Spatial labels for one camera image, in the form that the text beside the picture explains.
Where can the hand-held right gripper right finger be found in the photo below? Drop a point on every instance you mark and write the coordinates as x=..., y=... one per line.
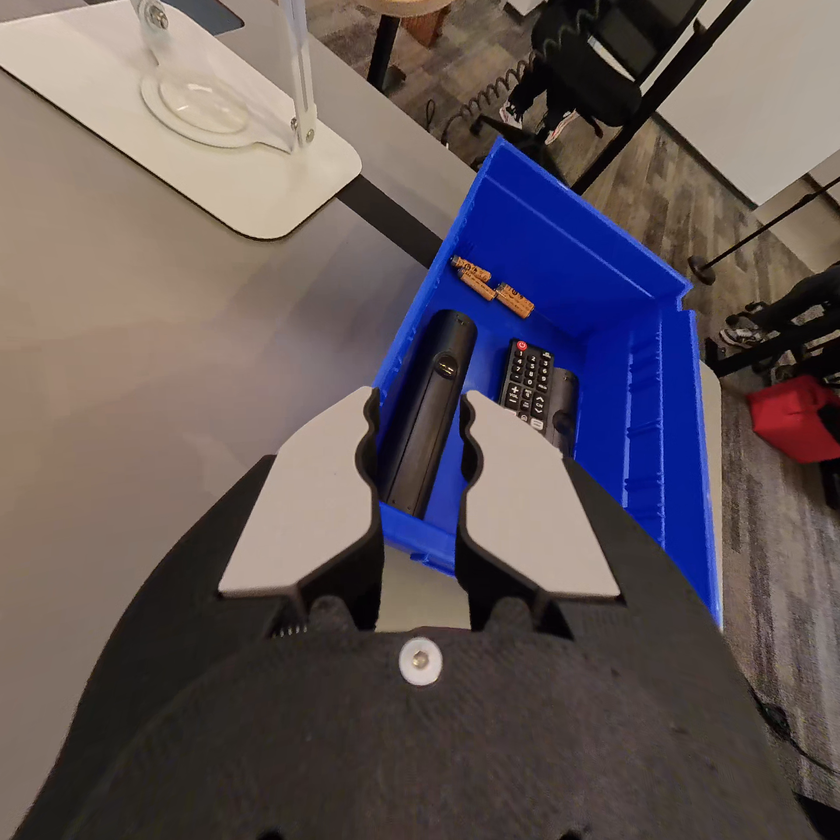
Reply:
x=531, y=518

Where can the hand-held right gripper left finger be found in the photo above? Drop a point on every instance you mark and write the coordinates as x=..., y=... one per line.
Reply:
x=302, y=518

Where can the black remote control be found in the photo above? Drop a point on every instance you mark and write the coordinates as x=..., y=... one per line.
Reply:
x=426, y=420
x=525, y=380
x=565, y=407

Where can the blue plastic bin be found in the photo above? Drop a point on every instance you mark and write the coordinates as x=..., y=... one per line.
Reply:
x=590, y=262

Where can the grey desk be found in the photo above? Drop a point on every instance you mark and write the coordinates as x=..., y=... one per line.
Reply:
x=164, y=328

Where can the orange AAA battery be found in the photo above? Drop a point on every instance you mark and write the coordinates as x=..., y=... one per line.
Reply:
x=479, y=287
x=510, y=307
x=471, y=268
x=518, y=295

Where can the red container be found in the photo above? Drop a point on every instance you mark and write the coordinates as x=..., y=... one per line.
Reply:
x=794, y=420

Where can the black floor stand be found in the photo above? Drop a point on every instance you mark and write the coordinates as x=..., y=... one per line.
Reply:
x=702, y=269

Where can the black table leg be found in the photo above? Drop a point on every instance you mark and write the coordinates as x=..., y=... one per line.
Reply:
x=387, y=52

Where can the wooden stool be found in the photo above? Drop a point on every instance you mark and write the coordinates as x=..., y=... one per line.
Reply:
x=420, y=26

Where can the black metal frame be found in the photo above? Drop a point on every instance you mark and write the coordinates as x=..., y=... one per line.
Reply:
x=653, y=98

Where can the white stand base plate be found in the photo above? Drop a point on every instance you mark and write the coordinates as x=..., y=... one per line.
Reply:
x=65, y=79

